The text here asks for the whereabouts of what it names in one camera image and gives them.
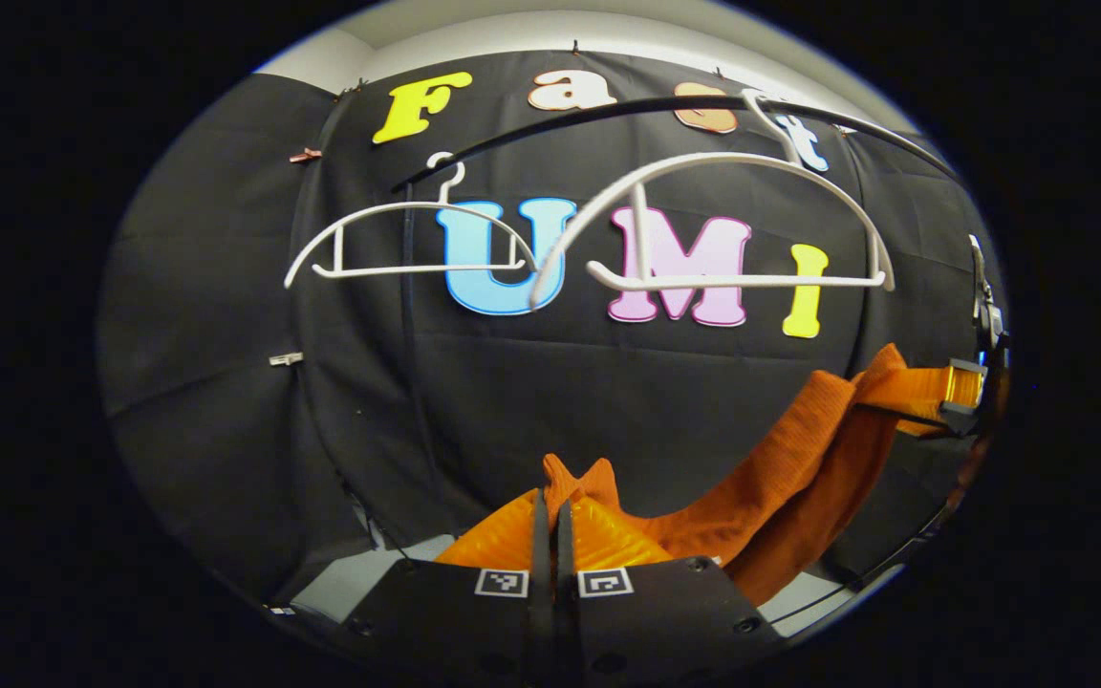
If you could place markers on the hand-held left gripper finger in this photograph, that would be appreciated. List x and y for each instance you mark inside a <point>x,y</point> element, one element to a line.
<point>565,621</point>
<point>541,612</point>

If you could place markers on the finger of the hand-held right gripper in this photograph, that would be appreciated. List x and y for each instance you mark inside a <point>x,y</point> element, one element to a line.
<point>963,387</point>

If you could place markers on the white plastic hanger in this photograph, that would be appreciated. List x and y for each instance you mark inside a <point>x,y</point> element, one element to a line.
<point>751,282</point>
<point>417,269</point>

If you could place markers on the black clothes rack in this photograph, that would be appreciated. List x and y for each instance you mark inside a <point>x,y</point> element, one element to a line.
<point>627,103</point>

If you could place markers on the white backdrop clip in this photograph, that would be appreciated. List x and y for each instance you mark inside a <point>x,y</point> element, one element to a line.
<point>285,359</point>

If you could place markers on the red backdrop clip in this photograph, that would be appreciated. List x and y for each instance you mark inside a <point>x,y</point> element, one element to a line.
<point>305,154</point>

